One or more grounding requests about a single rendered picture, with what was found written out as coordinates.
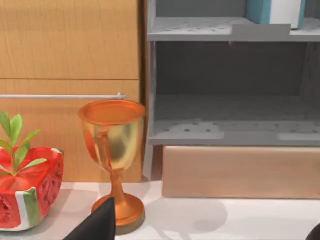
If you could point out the watermelon plant pot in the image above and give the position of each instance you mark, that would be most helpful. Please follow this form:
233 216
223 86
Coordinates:
27 180

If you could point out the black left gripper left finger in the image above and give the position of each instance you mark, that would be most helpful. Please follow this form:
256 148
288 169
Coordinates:
101 222

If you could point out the teal and white book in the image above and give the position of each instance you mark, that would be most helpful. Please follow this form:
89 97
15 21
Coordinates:
275 11

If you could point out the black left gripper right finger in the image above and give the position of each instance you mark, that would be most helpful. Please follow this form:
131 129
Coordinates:
314 233

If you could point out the pale wooden drawer front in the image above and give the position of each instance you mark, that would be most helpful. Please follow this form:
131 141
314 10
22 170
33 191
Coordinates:
240 172

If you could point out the gold trophy cup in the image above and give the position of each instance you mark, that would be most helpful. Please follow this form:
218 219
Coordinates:
113 150

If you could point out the wooden cupboard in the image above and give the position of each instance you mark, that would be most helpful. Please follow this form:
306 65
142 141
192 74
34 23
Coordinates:
70 50

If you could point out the grey shelf cabinet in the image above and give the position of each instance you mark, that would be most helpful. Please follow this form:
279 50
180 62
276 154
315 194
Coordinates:
225 87

